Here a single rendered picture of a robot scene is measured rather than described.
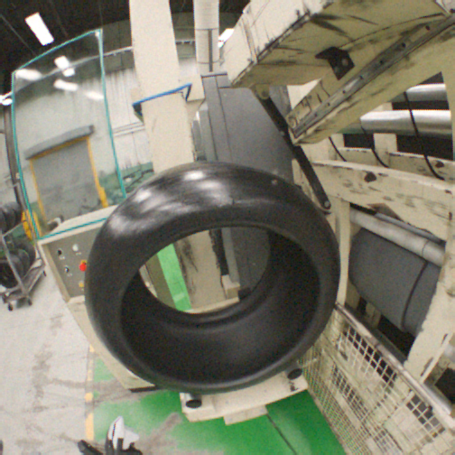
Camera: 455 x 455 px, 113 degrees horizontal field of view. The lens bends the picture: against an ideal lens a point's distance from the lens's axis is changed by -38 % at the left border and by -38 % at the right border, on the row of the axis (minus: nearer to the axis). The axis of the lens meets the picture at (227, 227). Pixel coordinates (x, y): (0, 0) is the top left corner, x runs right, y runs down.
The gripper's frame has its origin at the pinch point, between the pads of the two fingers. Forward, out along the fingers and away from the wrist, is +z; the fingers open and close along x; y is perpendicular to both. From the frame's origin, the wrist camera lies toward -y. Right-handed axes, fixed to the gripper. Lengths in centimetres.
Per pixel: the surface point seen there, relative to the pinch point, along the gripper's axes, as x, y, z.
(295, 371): 17.9, 36.1, 22.7
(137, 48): 10, -39, 90
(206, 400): -0.7, 24.4, 9.2
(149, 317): -16.4, 8.3, 29.1
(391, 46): 60, -6, 63
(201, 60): -8, -21, 143
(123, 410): -112, 48, -45
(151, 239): 20.8, -11.3, 37.6
